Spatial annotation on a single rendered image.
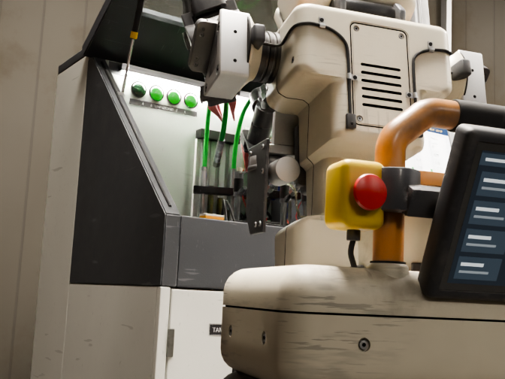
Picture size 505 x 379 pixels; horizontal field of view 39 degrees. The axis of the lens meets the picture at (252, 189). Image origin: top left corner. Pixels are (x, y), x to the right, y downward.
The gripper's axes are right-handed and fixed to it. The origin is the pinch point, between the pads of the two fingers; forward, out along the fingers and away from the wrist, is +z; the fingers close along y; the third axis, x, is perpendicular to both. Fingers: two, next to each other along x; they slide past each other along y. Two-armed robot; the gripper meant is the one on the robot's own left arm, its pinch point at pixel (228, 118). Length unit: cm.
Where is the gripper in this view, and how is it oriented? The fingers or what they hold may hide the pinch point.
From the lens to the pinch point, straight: 187.5
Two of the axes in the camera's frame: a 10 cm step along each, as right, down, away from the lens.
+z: 2.2, 7.6, 6.1
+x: 0.4, 6.1, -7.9
